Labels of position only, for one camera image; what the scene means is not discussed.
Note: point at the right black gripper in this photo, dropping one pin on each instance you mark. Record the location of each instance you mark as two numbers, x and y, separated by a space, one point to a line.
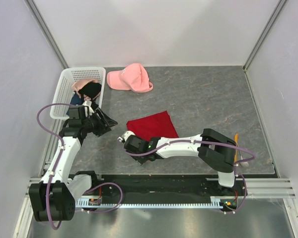
140 160

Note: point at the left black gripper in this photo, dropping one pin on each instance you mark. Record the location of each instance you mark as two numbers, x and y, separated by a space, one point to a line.
104 123

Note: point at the red cloth napkin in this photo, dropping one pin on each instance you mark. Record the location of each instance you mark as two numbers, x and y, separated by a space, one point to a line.
157 125

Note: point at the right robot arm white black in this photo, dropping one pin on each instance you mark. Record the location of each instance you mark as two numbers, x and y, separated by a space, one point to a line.
212 147

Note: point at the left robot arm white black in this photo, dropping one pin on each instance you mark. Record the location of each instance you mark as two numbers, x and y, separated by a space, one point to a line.
53 198

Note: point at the navy blue cloth in basket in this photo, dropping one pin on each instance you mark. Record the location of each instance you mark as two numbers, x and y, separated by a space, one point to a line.
76 100

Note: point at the black cloth in basket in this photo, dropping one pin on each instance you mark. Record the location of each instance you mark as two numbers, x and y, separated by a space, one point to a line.
90 92

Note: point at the pink cloth in basket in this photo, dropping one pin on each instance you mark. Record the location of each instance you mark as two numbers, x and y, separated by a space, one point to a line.
78 85

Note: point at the pink baseball cap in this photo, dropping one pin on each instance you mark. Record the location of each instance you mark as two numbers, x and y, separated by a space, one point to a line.
133 77

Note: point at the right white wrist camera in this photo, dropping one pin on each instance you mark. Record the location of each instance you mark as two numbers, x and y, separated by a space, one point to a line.
123 138

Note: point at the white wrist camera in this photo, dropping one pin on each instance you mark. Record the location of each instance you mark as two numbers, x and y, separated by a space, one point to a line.
88 105
123 138

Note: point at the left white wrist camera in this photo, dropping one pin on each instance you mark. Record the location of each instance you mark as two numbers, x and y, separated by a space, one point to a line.
88 105

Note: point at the light blue cable duct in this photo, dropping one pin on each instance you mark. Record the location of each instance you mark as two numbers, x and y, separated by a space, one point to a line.
86 202

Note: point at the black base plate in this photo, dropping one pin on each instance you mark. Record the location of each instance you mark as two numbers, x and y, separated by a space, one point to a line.
171 188

